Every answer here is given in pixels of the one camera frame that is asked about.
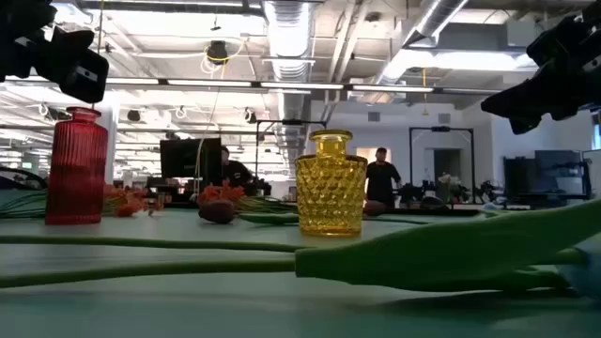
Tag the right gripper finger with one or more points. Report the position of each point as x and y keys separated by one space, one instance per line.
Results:
x=523 y=124
x=521 y=101

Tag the red ribbed glass vase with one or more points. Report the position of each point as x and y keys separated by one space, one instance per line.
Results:
x=77 y=178

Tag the orange artificial flower bunch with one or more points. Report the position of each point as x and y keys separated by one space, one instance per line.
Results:
x=124 y=204
x=220 y=192

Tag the white artificial tulip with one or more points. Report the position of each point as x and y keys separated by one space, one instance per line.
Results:
x=422 y=258

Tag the peach yellow artificial tulip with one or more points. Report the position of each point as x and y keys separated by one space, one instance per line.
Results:
x=141 y=242

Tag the yellow dimpled glass vase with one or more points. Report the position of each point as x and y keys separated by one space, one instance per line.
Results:
x=331 y=197

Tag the dark upright panel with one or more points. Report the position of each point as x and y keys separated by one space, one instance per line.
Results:
x=519 y=176

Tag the dark desk monitor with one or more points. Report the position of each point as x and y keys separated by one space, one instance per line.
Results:
x=559 y=164

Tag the long overhead light bar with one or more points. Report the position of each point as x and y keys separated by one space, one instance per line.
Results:
x=211 y=83

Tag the black ceiling device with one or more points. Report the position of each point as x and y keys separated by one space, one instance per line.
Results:
x=217 y=50

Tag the black computer monitor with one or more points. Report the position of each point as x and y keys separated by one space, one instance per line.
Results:
x=188 y=157

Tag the person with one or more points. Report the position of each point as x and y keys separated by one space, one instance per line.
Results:
x=237 y=173
x=381 y=180

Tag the teal table mat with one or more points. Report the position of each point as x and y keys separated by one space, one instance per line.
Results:
x=188 y=310

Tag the wall vent grille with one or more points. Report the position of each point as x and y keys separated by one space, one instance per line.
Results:
x=444 y=118
x=374 y=117

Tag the black metal frame stand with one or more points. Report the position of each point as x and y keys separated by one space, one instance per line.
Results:
x=441 y=128

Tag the black metal table frame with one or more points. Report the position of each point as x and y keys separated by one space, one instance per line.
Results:
x=446 y=212

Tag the silver slanted ceiling duct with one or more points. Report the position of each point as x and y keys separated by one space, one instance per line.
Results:
x=436 y=19

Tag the silver round ceiling duct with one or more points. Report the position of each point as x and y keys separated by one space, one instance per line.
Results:
x=287 y=37

